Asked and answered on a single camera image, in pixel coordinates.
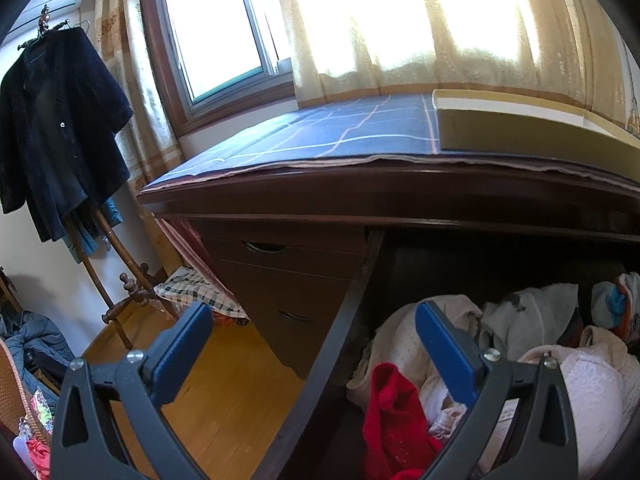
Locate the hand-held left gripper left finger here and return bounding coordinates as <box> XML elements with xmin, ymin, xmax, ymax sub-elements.
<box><xmin>50</xmin><ymin>302</ymin><xmax>216</xmax><ymax>480</ymax></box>

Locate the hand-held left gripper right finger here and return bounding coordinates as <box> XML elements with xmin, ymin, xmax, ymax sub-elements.
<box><xmin>415</xmin><ymin>299</ymin><xmax>581</xmax><ymax>480</ymax></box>

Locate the red underwear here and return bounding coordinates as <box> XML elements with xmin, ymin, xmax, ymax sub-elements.
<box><xmin>362</xmin><ymin>362</ymin><xmax>446</xmax><ymax>480</ymax></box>

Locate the dark wooden drawer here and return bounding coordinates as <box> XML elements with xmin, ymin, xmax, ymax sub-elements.
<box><xmin>270</xmin><ymin>227</ymin><xmax>640</xmax><ymax>480</ymax></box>

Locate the pale padded bra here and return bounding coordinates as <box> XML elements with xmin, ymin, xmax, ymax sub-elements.
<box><xmin>470</xmin><ymin>342</ymin><xmax>636</xmax><ymax>480</ymax></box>

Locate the beige garment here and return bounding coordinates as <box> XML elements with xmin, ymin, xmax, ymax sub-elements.
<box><xmin>580</xmin><ymin>325</ymin><xmax>629</xmax><ymax>361</ymax></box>

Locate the colourful striped underwear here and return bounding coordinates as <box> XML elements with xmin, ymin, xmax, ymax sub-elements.
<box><xmin>590</xmin><ymin>272</ymin><xmax>640</xmax><ymax>346</ymax></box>

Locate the shallow yellow tray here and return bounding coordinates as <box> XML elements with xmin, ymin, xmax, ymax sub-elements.
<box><xmin>432</xmin><ymin>89</ymin><xmax>640</xmax><ymax>153</ymax></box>

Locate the white dotted underwear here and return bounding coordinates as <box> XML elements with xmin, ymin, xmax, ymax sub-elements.
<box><xmin>346</xmin><ymin>295</ymin><xmax>483</xmax><ymax>426</ymax></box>

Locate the deep closed desk drawer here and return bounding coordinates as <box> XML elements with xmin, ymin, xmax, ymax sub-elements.
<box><xmin>215</xmin><ymin>260</ymin><xmax>351</xmax><ymax>381</ymax></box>

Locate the shallow closed desk drawer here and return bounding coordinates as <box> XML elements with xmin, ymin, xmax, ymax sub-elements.
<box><xmin>197</xmin><ymin>235</ymin><xmax>368</xmax><ymax>292</ymax></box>

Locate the checked cloth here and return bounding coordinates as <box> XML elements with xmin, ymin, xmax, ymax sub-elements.
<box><xmin>154</xmin><ymin>267</ymin><xmax>251</xmax><ymax>328</ymax></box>

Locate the grey cloth garment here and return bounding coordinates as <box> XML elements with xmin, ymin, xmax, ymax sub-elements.
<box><xmin>480</xmin><ymin>282</ymin><xmax>581</xmax><ymax>361</ymax></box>

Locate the pink striped cloth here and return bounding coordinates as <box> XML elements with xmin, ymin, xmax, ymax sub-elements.
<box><xmin>160</xmin><ymin>217</ymin><xmax>231</xmax><ymax>301</ymax></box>

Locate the wooden coat rack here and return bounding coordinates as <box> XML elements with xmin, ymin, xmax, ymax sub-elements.
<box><xmin>20</xmin><ymin>4</ymin><xmax>178</xmax><ymax>351</ymax></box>

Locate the grey-blue jacket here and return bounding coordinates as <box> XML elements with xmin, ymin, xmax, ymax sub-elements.
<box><xmin>0</xmin><ymin>310</ymin><xmax>76</xmax><ymax>376</ymax></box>

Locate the teal garment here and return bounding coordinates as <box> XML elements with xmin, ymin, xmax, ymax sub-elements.
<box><xmin>62</xmin><ymin>197</ymin><xmax>123</xmax><ymax>266</ymax></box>

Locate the dark wooden desk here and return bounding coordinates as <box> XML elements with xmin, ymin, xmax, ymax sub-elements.
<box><xmin>137</xmin><ymin>160</ymin><xmax>640</xmax><ymax>381</ymax></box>

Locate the cream curtain with brown pattern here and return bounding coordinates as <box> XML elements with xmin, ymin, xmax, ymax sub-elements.
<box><xmin>95</xmin><ymin>0</ymin><xmax>183</xmax><ymax>221</ymax></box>

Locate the blue plaid tablecloth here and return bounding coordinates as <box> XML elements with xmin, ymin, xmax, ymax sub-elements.
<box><xmin>142</xmin><ymin>92</ymin><xmax>640</xmax><ymax>193</ymax></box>

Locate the dark navy coat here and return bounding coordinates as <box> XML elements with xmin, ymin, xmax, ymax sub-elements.
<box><xmin>0</xmin><ymin>27</ymin><xmax>135</xmax><ymax>243</ymax></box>

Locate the cream lace curtain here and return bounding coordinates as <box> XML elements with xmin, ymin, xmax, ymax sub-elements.
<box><xmin>272</xmin><ymin>0</ymin><xmax>631</xmax><ymax>111</ymax></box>

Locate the curtain tieback tassel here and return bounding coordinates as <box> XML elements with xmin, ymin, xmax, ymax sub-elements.
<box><xmin>620</xmin><ymin>40</ymin><xmax>640</xmax><ymax>136</ymax></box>

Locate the wood-framed window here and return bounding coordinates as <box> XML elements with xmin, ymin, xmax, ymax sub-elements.
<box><xmin>137</xmin><ymin>0</ymin><xmax>296</xmax><ymax>136</ymax></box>

